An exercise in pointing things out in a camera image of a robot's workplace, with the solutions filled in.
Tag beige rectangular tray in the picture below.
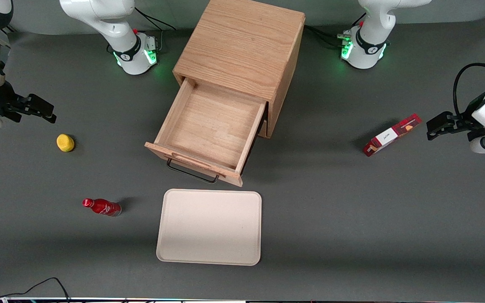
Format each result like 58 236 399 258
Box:
156 189 263 266

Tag black cable at table edge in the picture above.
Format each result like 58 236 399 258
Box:
0 277 71 303

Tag red bottle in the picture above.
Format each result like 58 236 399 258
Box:
82 198 122 217

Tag yellow lemon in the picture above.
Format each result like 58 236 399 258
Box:
56 134 75 153

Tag black cables left arm base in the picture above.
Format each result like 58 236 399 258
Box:
304 13 368 49

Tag black wire handle upper drawer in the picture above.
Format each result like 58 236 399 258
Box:
166 157 220 184

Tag black looped cable left arm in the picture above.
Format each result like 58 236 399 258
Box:
453 63 485 118

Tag wooden drawer with upper handle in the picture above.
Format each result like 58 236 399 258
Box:
144 77 268 187

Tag black cables right arm base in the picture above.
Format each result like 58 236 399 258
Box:
135 6 177 53

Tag wooden drawer cabinet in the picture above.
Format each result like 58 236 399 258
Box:
172 0 306 139

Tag red plaid cookie box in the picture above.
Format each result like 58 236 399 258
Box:
363 113 422 157

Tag black cables arm base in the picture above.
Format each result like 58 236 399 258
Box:
135 6 177 53
304 13 368 49

